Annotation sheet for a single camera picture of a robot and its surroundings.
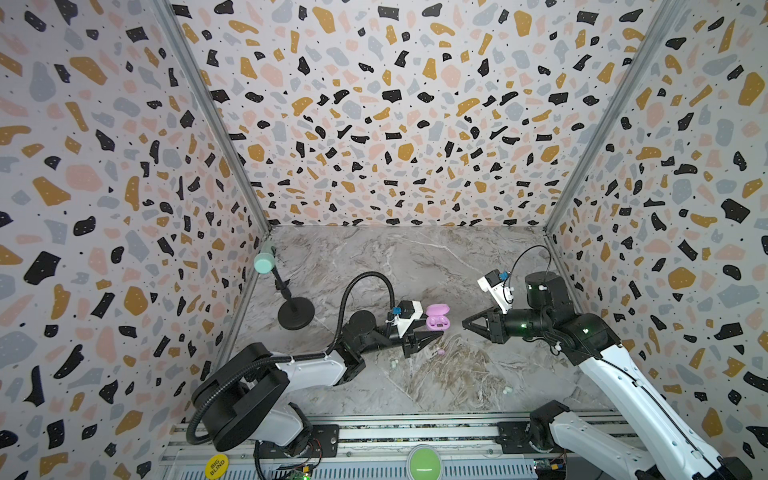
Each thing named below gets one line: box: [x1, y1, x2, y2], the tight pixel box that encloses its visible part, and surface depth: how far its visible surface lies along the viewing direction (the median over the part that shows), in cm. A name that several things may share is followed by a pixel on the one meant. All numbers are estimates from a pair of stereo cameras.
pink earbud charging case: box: [426, 303, 451, 332], surface depth 72 cm
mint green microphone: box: [254, 240, 275, 275], surface depth 68 cm
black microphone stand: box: [271, 246, 315, 330], surface depth 97 cm
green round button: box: [406, 444, 443, 480], surface depth 71 cm
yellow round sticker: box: [204, 453, 229, 480], surface depth 71 cm
